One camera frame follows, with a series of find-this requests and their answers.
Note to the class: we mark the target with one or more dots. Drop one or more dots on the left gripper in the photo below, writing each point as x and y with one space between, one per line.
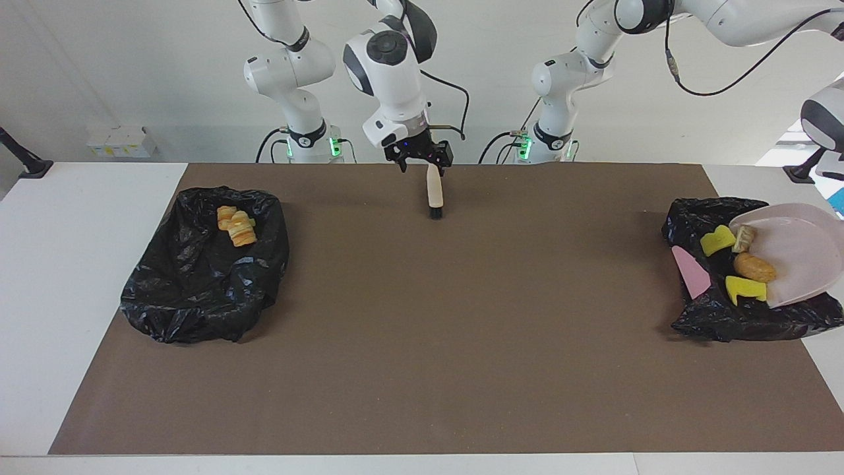
831 166

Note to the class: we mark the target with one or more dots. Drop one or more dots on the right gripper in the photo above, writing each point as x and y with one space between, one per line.
395 128

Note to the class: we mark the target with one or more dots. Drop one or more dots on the beige brush with black bristles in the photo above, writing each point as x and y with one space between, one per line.
434 191

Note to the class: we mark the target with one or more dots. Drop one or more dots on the beige plastic dustpan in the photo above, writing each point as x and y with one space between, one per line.
804 257

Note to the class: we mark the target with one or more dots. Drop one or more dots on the pale yellowish foam chunk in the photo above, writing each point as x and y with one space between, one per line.
743 239
242 232
225 216

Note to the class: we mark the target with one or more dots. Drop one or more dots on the orange-brown foam chunk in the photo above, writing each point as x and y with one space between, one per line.
754 267

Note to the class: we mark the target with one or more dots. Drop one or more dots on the yellow sponge piece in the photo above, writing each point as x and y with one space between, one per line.
717 241
745 289

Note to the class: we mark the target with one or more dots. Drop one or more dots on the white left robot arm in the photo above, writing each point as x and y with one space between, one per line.
659 26

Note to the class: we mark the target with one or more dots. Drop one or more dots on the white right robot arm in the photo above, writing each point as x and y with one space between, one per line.
389 72

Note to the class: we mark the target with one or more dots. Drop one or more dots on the pink bin corner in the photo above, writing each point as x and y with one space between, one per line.
691 274

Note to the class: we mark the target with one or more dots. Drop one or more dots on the black plastic trash bag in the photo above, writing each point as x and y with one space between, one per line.
198 290
738 320

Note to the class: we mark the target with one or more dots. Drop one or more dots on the blue object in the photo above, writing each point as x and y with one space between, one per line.
839 206

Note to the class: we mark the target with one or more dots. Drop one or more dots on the brown table mat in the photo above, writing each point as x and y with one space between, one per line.
461 363

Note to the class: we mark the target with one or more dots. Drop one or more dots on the black camera stand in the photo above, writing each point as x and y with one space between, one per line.
801 173
26 161

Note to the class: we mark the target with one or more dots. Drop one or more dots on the white wall box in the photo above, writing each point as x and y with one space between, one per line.
122 142

